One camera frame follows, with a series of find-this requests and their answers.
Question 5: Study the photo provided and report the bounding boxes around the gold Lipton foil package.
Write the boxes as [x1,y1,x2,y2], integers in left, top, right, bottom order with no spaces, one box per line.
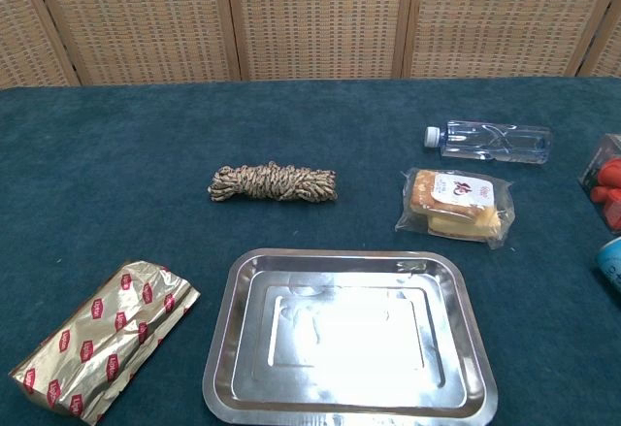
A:
[8,259,202,425]

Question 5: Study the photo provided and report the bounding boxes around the light blue can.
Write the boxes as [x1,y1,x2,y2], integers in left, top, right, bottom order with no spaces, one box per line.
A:
[595,235,621,296]

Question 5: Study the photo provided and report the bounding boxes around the packaged bread with white label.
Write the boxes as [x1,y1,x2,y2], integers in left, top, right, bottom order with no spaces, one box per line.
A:
[395,167,515,251]

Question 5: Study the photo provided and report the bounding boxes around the beige braided rope bundle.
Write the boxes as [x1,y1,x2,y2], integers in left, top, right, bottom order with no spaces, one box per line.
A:
[207,160,339,204]

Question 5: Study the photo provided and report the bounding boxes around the clear plastic water bottle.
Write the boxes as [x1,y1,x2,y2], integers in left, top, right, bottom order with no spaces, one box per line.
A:
[424,119,554,165]

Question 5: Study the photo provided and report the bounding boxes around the woven bamboo folding screen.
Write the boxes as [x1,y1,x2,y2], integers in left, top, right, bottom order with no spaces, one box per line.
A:
[0,0,621,88]

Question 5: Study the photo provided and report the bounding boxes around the blue felt table cover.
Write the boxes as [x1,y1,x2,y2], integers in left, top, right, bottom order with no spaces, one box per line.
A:
[0,75,621,426]

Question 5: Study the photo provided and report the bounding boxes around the rectangular stainless steel tray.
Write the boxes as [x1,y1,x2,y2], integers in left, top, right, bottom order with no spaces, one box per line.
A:
[202,247,500,426]

